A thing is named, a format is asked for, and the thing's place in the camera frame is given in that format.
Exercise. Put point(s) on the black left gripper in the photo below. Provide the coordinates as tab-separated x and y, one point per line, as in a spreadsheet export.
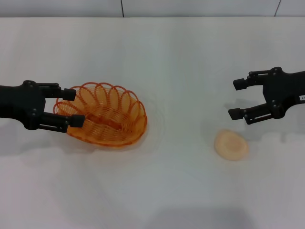
21	102

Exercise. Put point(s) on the pale round bread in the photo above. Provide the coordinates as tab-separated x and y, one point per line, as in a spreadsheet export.
231	145

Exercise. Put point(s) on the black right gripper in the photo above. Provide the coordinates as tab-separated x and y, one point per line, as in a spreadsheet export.
286	90

